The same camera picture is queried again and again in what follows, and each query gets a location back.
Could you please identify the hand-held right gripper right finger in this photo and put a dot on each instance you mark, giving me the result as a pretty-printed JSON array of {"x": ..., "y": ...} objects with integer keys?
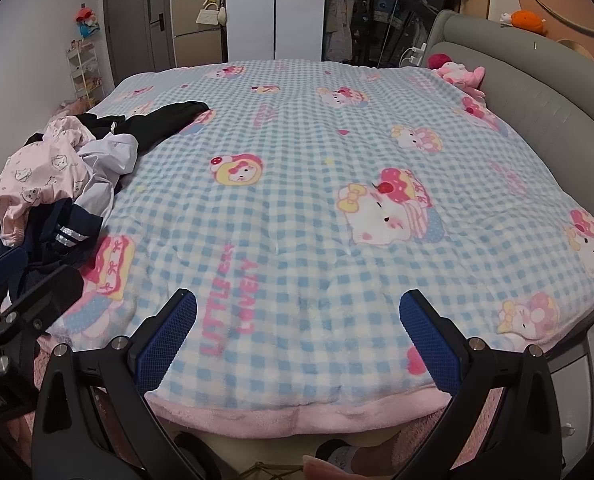
[{"x": 424, "y": 340}]

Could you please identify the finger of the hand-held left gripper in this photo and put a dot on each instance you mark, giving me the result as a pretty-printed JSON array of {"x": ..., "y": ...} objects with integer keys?
[{"x": 47, "y": 295}]

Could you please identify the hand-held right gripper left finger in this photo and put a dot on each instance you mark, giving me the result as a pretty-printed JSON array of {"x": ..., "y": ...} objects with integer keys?
[{"x": 169, "y": 340}]

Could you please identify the pink cartoon print pants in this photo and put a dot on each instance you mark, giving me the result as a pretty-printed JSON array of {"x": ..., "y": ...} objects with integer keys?
[{"x": 37, "y": 170}]

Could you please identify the person's right hand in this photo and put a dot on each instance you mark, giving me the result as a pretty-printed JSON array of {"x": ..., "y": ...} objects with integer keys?
[{"x": 327, "y": 469}]

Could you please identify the navy striped garment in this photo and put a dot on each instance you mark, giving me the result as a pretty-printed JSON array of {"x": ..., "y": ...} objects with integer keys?
[{"x": 52, "y": 240}]

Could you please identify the black slipper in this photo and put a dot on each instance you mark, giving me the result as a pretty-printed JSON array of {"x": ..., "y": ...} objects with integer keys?
[
  {"x": 334, "y": 452},
  {"x": 197, "y": 447}
]

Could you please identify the white garment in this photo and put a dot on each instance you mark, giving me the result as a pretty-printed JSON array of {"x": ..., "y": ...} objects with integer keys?
[{"x": 109, "y": 165}]

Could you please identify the white bedside table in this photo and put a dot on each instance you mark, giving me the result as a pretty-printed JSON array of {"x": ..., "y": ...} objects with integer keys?
[{"x": 572, "y": 395}]

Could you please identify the blue checkered printed blanket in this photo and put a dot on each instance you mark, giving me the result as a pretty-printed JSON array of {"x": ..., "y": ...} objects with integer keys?
[{"x": 302, "y": 210}]

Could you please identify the black garment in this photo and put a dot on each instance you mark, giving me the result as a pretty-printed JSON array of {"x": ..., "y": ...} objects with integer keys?
[{"x": 162, "y": 117}]

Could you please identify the white shelf rack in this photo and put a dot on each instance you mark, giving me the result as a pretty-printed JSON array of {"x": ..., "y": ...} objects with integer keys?
[{"x": 83, "y": 70}]

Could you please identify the pink plush toy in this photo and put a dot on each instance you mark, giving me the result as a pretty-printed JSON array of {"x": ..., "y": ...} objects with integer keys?
[{"x": 454, "y": 72}]

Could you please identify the red and blue plush toy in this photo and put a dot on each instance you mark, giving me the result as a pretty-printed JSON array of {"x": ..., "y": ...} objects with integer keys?
[{"x": 88, "y": 21}]

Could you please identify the grey door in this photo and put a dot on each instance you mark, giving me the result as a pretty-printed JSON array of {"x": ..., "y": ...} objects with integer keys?
[{"x": 132, "y": 20}]

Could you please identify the grey padded bed headboard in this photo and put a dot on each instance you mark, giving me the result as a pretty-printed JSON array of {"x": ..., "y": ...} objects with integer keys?
[{"x": 542, "y": 75}]

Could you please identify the beige cabinet with bag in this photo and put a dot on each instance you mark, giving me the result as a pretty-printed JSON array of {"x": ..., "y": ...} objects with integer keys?
[{"x": 192, "y": 35}]

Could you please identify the white handbag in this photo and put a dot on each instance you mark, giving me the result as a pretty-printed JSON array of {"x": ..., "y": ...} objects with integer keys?
[{"x": 208, "y": 15}]

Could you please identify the glass door wardrobe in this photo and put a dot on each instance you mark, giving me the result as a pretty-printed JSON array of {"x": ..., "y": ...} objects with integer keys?
[{"x": 357, "y": 20}]

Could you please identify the orange plush toy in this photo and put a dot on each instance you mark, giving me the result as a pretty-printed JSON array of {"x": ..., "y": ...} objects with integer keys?
[{"x": 527, "y": 21}]

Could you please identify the white wardrobe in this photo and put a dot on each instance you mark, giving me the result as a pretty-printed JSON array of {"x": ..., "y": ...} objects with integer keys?
[{"x": 277, "y": 10}]

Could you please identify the white wall charger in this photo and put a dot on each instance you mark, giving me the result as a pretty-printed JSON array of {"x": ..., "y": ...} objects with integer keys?
[{"x": 418, "y": 55}]

